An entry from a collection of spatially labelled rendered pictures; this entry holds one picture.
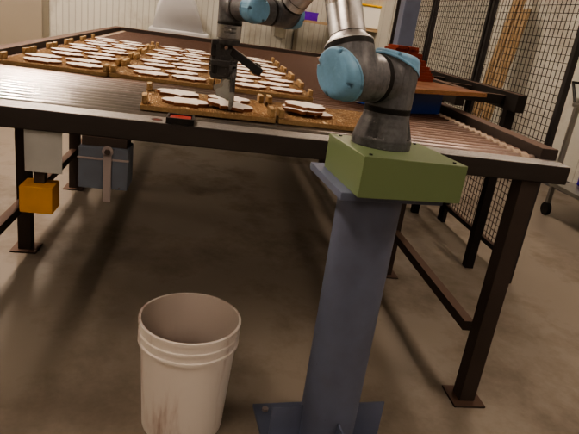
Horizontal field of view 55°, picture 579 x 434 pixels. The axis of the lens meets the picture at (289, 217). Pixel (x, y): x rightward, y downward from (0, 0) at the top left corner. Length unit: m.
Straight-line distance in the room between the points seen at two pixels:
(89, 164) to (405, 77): 0.88
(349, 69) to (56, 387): 1.40
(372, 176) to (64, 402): 1.24
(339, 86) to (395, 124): 0.19
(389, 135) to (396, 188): 0.14
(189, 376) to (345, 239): 0.59
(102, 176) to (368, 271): 0.78
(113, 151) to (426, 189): 0.85
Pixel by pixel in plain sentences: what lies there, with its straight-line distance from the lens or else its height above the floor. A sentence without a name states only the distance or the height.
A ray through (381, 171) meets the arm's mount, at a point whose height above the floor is 0.94.
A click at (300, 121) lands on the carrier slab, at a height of 0.93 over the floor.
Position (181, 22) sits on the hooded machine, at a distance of 6.64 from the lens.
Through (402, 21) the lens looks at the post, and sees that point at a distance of 3.71.
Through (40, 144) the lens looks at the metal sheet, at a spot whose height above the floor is 0.82.
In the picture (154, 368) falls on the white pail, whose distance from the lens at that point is 1.66.
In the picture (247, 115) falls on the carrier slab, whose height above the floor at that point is 0.94.
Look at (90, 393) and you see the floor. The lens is 2.01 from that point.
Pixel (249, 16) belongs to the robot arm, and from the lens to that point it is 1.65.
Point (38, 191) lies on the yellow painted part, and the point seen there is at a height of 0.69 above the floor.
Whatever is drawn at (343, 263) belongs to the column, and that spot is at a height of 0.65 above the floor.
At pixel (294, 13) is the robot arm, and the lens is 1.73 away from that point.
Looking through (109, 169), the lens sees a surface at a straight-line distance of 1.63.
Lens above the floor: 1.23
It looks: 19 degrees down
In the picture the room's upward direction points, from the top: 8 degrees clockwise
